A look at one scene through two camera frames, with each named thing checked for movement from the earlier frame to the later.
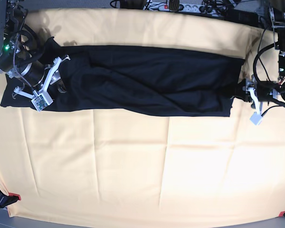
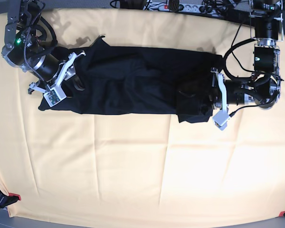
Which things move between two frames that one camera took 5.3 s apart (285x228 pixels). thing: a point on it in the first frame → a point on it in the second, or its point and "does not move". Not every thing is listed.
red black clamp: [1, 200] does not move
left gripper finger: [17, 90] → [33, 87]
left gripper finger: [56, 62] → [71, 57]
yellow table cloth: [143, 168] does not move
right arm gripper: [250, 93] → [232, 92]
